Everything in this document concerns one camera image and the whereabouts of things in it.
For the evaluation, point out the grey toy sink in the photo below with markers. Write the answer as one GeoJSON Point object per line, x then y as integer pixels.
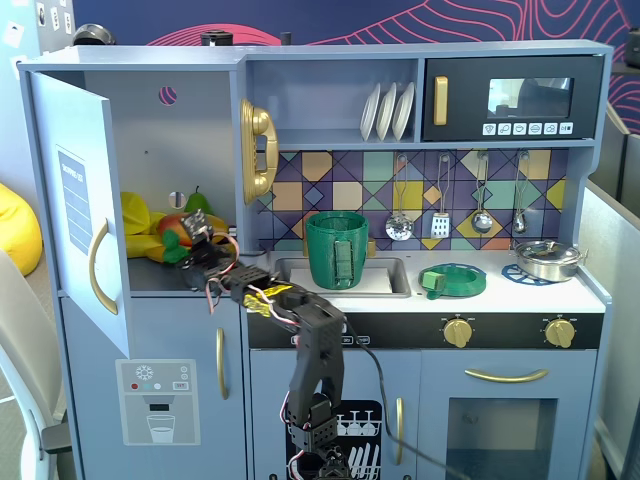
{"type": "Point", "coordinates": [400, 275]}

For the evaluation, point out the steel spoon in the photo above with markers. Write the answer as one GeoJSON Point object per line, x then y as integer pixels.
{"type": "Point", "coordinates": [520, 222]}

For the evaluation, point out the red orange toy mango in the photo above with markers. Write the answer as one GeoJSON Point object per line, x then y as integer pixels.
{"type": "Point", "coordinates": [170, 222]}

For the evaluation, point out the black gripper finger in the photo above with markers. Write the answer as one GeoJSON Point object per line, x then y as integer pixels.
{"type": "Point", "coordinates": [189, 274]}
{"type": "Point", "coordinates": [186, 242]}

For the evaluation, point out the blue oven door with window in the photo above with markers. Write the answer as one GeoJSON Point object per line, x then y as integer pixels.
{"type": "Point", "coordinates": [435, 425]}

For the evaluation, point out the gold toy telephone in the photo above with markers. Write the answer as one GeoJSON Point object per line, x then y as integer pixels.
{"type": "Point", "coordinates": [257, 125]}

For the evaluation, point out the steel pot lid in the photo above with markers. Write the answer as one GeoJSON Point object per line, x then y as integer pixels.
{"type": "Point", "coordinates": [545, 248]}

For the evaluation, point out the steel slotted spatula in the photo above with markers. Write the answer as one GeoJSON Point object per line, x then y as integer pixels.
{"type": "Point", "coordinates": [440, 225]}

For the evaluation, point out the blue toy kitchen body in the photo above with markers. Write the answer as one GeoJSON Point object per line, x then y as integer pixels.
{"type": "Point", "coordinates": [325, 90]}

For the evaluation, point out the blue trivet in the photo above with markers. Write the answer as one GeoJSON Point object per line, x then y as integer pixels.
{"type": "Point", "coordinates": [512, 274]}

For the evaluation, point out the black round device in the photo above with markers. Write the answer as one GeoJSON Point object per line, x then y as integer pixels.
{"type": "Point", "coordinates": [92, 34]}

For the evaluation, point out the blue freezer door with dispenser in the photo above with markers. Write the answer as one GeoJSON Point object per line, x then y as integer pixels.
{"type": "Point", "coordinates": [160, 325]}

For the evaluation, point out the white office chair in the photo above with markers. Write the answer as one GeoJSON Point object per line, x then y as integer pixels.
{"type": "Point", "coordinates": [20, 350]}

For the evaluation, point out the white paper note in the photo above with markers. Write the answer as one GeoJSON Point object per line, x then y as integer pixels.
{"type": "Point", "coordinates": [54, 17]}
{"type": "Point", "coordinates": [41, 14]}
{"type": "Point", "coordinates": [13, 35]}

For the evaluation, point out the gold toy faucet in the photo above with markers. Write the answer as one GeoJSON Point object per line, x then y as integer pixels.
{"type": "Point", "coordinates": [371, 247]}

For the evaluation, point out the yellow toy fruit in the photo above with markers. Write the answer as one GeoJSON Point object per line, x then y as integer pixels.
{"type": "Point", "coordinates": [219, 224]}

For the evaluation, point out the black microwave door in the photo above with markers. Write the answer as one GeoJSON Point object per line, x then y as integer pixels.
{"type": "Point", "coordinates": [590, 100]}

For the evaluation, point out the gold stove knob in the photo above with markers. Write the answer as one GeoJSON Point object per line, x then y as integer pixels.
{"type": "Point", "coordinates": [458, 332]}
{"type": "Point", "coordinates": [559, 332]}

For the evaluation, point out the black camera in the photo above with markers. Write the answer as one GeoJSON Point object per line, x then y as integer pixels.
{"type": "Point", "coordinates": [217, 38]}

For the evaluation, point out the yellow bean bag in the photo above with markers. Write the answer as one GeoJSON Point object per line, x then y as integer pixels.
{"type": "Point", "coordinates": [17, 225]}

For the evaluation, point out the steel skimmer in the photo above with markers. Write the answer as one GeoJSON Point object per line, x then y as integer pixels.
{"type": "Point", "coordinates": [400, 227]}

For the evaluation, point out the green toy pear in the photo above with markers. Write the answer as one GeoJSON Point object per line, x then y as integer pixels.
{"type": "Point", "coordinates": [197, 202]}

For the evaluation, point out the blue dishwasher door with decal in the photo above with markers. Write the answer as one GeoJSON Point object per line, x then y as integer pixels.
{"type": "Point", "coordinates": [270, 400]}

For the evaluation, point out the grey office partition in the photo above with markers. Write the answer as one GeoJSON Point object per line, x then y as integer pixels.
{"type": "Point", "coordinates": [620, 300]}

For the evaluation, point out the steel toy pot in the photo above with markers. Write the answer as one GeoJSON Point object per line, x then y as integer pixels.
{"type": "Point", "coordinates": [545, 270]}

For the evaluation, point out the green printed cup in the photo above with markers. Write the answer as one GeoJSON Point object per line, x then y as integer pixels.
{"type": "Point", "coordinates": [325, 250]}

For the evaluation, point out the small black post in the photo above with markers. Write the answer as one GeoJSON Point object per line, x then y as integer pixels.
{"type": "Point", "coordinates": [286, 38]}

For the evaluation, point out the white toy plate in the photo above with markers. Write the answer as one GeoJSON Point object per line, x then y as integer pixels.
{"type": "Point", "coordinates": [404, 112]}
{"type": "Point", "coordinates": [369, 112]}
{"type": "Point", "coordinates": [386, 112]}

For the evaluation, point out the blue cabinet door with list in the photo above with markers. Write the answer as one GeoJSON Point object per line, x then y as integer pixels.
{"type": "Point", "coordinates": [65, 125]}

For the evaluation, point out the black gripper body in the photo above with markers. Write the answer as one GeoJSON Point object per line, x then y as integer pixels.
{"type": "Point", "coordinates": [193, 264]}

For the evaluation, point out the yellow toy banana bunch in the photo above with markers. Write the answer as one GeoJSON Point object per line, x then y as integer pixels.
{"type": "Point", "coordinates": [135, 215]}

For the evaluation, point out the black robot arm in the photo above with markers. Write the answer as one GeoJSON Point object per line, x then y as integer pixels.
{"type": "Point", "coordinates": [315, 380]}

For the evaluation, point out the steel ladle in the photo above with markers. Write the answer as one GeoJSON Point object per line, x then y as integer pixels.
{"type": "Point", "coordinates": [482, 221]}

